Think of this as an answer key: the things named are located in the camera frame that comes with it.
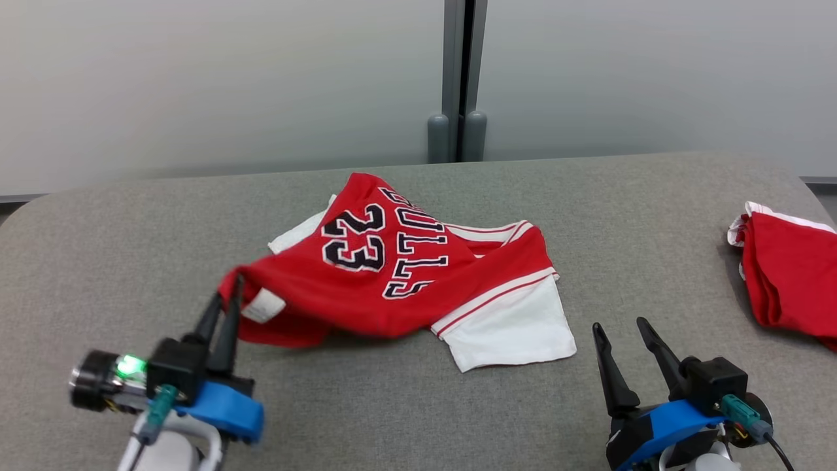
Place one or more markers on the red white number jersey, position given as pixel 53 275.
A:
pixel 405 294

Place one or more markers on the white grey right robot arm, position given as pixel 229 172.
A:
pixel 709 463

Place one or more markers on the grey rounded column cap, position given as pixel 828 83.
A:
pixel 474 137
pixel 438 140

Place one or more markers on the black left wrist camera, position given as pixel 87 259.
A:
pixel 173 366

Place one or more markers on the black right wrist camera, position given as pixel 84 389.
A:
pixel 716 386

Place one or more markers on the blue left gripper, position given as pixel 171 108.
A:
pixel 225 409

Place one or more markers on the red shorts white stripe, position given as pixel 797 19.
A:
pixel 791 275

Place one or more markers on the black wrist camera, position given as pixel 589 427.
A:
pixel 716 386
pixel 173 366

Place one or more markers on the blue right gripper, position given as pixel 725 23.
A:
pixel 654 425

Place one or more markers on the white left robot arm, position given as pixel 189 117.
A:
pixel 170 454

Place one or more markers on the grey partition column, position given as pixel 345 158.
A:
pixel 452 59

